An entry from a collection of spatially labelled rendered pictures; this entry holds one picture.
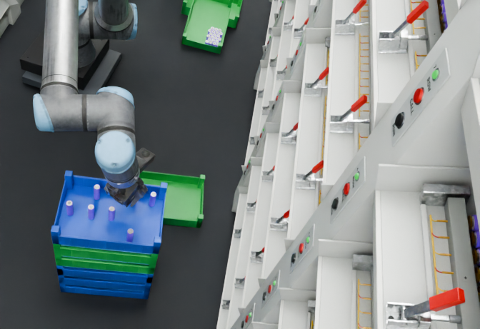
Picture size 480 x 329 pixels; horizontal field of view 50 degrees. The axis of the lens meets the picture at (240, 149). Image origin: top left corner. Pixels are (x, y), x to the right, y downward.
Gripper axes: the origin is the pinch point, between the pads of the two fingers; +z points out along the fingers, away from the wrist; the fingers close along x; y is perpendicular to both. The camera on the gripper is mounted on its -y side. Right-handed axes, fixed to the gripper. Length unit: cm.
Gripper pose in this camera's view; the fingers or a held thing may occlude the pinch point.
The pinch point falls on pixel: (135, 190)
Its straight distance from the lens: 157.3
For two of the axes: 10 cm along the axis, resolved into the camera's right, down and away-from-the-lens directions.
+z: -0.9, 3.8, 9.2
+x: 8.4, 5.3, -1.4
